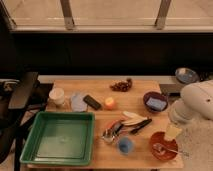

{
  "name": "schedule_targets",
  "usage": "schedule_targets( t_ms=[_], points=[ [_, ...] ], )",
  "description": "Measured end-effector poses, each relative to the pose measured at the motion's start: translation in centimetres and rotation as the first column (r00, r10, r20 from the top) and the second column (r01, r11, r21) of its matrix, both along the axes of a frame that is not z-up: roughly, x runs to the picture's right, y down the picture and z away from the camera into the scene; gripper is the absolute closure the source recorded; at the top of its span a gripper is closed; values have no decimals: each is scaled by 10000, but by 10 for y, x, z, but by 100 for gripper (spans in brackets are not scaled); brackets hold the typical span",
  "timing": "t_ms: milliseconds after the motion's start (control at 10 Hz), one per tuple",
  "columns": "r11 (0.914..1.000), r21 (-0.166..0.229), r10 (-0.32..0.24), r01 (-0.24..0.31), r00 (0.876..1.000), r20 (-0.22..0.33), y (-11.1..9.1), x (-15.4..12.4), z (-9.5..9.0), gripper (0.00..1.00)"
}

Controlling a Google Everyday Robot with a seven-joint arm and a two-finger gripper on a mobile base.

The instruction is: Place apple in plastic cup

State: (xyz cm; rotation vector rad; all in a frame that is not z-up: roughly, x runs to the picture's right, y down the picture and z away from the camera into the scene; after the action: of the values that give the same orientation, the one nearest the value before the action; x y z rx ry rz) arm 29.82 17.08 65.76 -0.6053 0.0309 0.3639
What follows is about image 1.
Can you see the green plastic tray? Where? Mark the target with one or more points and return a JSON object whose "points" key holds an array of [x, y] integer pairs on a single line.
{"points": [[60, 138]]}

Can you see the orange apple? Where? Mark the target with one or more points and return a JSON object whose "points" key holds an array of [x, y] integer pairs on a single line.
{"points": [[110, 103]]}

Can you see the black chair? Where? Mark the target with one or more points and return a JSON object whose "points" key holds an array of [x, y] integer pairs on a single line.
{"points": [[16, 98]]}

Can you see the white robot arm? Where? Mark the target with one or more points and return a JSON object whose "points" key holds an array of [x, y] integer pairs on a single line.
{"points": [[195, 98]]}

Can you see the orange bowl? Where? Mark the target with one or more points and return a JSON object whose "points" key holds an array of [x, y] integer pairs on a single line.
{"points": [[158, 137]]}

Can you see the black handled knife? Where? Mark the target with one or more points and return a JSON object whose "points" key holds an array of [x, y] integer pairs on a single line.
{"points": [[142, 125]]}

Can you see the cream wooden spatula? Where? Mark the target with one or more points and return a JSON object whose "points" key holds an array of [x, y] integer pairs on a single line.
{"points": [[133, 118]]}

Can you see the black rectangular block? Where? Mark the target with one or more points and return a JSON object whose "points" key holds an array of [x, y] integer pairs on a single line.
{"points": [[92, 102]]}

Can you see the grey blue dish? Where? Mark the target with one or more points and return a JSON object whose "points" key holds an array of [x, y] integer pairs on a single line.
{"points": [[186, 75]]}

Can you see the brown grape bunch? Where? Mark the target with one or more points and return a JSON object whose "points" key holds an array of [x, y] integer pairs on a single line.
{"points": [[122, 86]]}

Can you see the blue sponge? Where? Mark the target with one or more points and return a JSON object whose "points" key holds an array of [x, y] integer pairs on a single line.
{"points": [[156, 104]]}

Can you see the white paper cup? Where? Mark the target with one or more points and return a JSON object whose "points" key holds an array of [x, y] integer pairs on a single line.
{"points": [[57, 96]]}

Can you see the orange handled utensil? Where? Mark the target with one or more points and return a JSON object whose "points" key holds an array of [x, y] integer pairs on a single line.
{"points": [[112, 123]]}

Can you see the blue plastic cup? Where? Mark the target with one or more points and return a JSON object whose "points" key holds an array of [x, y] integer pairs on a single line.
{"points": [[125, 145]]}

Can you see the metal fork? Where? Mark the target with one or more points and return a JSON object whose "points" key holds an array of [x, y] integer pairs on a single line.
{"points": [[162, 149]]}

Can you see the dark purple bowl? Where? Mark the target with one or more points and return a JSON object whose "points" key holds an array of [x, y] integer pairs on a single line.
{"points": [[155, 95]]}

